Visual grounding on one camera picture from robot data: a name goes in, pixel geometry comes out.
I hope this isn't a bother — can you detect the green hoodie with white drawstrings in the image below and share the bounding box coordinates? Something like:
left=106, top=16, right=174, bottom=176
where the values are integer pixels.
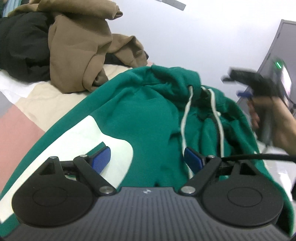
left=1, top=66, right=295, bottom=240

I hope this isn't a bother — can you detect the person's right hand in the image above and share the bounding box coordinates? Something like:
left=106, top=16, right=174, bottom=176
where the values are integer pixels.
left=247, top=97, right=295, bottom=155

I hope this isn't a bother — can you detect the grey wardrobe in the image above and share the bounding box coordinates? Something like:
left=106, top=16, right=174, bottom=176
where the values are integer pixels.
left=257, top=20, right=295, bottom=102

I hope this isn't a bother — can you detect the patchwork pastel bedsheet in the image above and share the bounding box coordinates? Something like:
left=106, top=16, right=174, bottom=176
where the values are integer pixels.
left=0, top=60, right=155, bottom=193

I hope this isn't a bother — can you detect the black garment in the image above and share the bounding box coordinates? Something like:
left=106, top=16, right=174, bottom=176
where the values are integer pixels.
left=1, top=12, right=54, bottom=83

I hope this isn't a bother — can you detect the brown garment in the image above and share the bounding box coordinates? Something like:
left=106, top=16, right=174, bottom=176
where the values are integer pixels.
left=8, top=0, right=147, bottom=93

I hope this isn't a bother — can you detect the black cable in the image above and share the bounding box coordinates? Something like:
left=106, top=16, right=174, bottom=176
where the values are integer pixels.
left=220, top=153, right=296, bottom=163

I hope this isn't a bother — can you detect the grey wall patch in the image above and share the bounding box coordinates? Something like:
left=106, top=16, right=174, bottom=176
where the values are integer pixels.
left=158, top=0, right=186, bottom=11

